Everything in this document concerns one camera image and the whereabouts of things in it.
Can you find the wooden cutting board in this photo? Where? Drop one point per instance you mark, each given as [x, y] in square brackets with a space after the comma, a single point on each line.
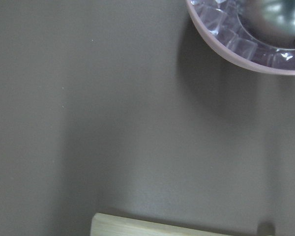
[112, 225]

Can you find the clear ice cubes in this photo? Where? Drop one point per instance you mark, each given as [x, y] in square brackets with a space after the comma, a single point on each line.
[231, 37]

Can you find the metal ice scoop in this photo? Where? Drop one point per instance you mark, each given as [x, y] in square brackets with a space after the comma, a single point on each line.
[271, 22]

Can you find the pink bowl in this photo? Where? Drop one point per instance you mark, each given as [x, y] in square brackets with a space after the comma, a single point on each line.
[226, 52]

